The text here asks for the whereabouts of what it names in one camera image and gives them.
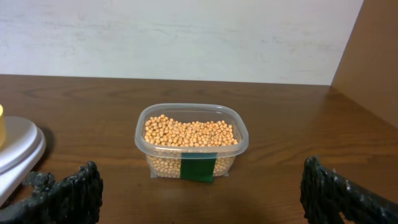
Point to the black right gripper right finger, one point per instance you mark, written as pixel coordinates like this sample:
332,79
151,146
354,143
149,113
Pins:
328,197

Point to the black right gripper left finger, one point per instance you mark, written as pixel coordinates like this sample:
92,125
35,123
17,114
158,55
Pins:
75,199

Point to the pale yellow bowl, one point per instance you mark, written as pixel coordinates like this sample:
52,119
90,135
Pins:
2,126

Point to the white digital kitchen scale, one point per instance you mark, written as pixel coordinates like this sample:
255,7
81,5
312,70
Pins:
24,145

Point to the soybeans pile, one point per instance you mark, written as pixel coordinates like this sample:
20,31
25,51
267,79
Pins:
165,139

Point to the clear plastic container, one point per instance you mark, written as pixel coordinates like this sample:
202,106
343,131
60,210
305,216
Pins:
188,112

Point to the green tape label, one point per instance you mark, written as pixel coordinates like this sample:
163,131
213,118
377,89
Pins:
198,166

